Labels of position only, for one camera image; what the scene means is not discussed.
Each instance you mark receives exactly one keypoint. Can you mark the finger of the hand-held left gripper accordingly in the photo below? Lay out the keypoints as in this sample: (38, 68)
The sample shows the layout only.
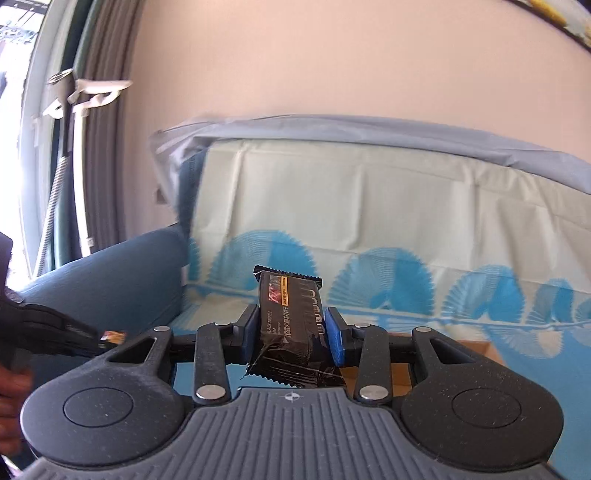
(55, 321)
(60, 346)

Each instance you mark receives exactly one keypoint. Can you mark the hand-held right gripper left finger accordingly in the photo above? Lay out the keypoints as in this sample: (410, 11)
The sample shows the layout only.
(251, 334)

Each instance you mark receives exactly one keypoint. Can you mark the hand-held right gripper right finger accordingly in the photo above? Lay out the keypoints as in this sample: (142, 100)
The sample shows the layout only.
(334, 337)

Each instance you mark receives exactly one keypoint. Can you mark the black snack bar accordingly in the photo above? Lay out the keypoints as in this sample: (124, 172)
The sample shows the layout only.
(291, 323)

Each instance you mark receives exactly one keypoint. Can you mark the orange red snack bar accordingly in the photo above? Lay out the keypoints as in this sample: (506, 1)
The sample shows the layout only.
(114, 338)

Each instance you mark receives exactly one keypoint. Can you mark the brown cardboard box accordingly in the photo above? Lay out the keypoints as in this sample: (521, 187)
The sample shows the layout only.
(480, 351)

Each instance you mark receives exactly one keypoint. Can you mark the person's left hand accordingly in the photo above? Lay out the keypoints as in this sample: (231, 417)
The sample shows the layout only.
(11, 406)

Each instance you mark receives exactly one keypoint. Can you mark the blue cream fan print cloth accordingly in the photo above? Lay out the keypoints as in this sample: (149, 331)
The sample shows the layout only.
(369, 198)

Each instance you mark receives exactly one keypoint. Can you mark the grey curtain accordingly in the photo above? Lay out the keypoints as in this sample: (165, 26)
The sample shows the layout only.
(104, 161)

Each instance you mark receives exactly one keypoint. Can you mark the light grey cover sheet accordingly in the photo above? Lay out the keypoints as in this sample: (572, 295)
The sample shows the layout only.
(369, 134)

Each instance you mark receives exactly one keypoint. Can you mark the white window frame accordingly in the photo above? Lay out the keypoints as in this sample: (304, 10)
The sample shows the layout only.
(37, 138)

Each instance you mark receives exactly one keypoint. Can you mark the large framed wall picture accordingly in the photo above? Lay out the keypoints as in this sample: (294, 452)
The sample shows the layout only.
(558, 14)

